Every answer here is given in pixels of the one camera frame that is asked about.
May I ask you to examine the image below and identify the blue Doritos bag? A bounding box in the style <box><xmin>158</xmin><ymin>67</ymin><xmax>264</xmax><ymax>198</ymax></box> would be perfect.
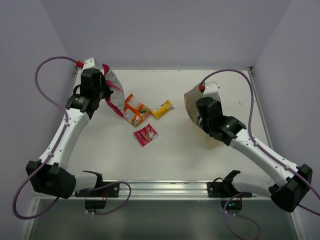
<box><xmin>197</xmin><ymin>115</ymin><xmax>204</xmax><ymax>129</ymax></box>

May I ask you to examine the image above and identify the pink white snack bag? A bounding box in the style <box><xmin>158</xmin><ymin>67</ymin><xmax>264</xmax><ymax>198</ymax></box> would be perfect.
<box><xmin>102</xmin><ymin>64</ymin><xmax>125</xmax><ymax>118</ymax></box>

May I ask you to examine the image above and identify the beige paper bag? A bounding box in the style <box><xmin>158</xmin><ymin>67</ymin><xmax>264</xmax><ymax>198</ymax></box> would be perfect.
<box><xmin>183</xmin><ymin>86</ymin><xmax>222</xmax><ymax>150</ymax></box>

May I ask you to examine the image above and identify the orange snack packet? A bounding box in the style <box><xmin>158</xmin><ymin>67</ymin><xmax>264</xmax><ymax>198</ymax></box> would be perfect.
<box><xmin>123</xmin><ymin>94</ymin><xmax>151</xmax><ymax>127</ymax></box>

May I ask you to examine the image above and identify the yellow snack bar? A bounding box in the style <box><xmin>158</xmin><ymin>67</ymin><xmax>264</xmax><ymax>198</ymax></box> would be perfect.
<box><xmin>150</xmin><ymin>100</ymin><xmax>174</xmax><ymax>119</ymax></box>

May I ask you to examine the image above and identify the red candy packet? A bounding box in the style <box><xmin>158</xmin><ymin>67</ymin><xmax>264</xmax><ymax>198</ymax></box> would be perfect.
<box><xmin>133</xmin><ymin>124</ymin><xmax>158</xmax><ymax>147</ymax></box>

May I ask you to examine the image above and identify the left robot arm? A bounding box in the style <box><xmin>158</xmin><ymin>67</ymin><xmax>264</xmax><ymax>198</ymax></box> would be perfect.
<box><xmin>26</xmin><ymin>68</ymin><xmax>113</xmax><ymax>199</ymax></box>

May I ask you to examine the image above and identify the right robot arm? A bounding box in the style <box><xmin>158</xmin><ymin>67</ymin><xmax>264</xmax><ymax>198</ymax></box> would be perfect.
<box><xmin>195</xmin><ymin>96</ymin><xmax>313</xmax><ymax>213</ymax></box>

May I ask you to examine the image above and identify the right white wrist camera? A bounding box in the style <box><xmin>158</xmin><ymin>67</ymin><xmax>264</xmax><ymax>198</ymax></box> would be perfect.
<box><xmin>202</xmin><ymin>81</ymin><xmax>221</xmax><ymax>101</ymax></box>

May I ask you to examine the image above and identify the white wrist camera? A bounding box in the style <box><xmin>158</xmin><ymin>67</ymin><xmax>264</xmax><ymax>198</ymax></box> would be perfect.
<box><xmin>202</xmin><ymin>81</ymin><xmax>221</xmax><ymax>101</ymax></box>
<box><xmin>82</xmin><ymin>57</ymin><xmax>99</xmax><ymax>70</ymax></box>

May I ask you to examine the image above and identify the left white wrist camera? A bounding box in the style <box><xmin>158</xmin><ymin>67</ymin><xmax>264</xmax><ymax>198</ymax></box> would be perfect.
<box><xmin>82</xmin><ymin>57</ymin><xmax>99</xmax><ymax>70</ymax></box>

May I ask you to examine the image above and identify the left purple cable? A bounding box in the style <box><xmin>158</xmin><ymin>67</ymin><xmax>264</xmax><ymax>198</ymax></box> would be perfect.
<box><xmin>12</xmin><ymin>56</ymin><xmax>132</xmax><ymax>220</ymax></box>

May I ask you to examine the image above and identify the purple cable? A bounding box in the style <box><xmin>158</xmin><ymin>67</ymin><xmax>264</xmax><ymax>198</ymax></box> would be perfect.
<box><xmin>12</xmin><ymin>56</ymin><xmax>132</xmax><ymax>220</ymax></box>
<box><xmin>198</xmin><ymin>68</ymin><xmax>320</xmax><ymax>238</ymax></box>

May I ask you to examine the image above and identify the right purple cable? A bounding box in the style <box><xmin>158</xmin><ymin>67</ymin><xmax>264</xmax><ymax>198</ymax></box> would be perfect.
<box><xmin>198</xmin><ymin>68</ymin><xmax>320</xmax><ymax>238</ymax></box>

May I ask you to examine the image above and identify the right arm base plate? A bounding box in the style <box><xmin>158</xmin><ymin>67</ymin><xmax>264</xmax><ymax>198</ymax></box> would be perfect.
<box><xmin>206</xmin><ymin>170</ymin><xmax>253</xmax><ymax>214</ymax></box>

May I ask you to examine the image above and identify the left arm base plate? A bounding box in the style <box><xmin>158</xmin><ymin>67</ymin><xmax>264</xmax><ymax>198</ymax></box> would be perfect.
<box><xmin>74</xmin><ymin>170</ymin><xmax>123</xmax><ymax>217</ymax></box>

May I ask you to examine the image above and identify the aluminium mounting rail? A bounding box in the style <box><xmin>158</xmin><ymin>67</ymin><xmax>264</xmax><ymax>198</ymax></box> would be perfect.
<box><xmin>53</xmin><ymin>179</ymin><xmax>273</xmax><ymax>201</ymax></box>

